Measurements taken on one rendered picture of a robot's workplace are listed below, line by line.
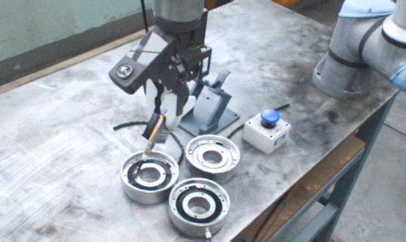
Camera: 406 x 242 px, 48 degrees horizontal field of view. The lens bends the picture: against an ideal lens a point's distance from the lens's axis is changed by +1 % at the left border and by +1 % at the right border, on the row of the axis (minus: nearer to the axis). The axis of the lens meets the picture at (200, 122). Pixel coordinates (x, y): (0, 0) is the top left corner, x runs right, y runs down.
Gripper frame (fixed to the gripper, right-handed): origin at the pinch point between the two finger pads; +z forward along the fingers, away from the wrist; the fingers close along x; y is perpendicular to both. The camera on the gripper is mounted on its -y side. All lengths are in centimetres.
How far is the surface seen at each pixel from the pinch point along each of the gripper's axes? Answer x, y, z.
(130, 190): -1.4, -8.4, 10.0
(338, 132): -18.0, 39.0, 13.4
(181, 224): -12.6, -7.0, 10.3
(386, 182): -21, 127, 94
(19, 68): 154, 53, 90
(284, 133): -11.6, 25.2, 10.0
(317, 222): -15, 62, 70
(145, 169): 1.1, -2.4, 10.9
